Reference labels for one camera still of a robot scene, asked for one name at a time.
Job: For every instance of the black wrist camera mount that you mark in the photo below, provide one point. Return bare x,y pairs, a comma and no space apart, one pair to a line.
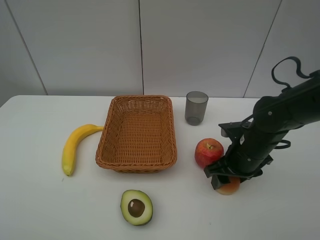
233,130

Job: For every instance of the orange peach half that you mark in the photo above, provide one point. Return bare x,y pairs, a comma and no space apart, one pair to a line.
230,188

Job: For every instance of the yellow banana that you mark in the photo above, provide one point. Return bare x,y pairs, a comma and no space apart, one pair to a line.
68,160

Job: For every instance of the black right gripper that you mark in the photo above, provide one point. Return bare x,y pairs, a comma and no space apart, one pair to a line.
244,157

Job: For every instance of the brown wicker basket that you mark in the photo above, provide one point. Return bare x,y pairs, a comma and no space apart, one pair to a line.
138,135

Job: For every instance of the green avocado half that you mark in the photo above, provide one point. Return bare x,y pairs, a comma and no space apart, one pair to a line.
136,207

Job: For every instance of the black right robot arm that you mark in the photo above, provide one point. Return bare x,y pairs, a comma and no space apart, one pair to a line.
291,110

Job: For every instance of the grey translucent plastic cup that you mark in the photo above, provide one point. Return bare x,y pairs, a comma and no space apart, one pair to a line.
195,107

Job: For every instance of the red apple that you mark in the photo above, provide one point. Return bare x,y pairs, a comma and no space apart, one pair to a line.
208,151

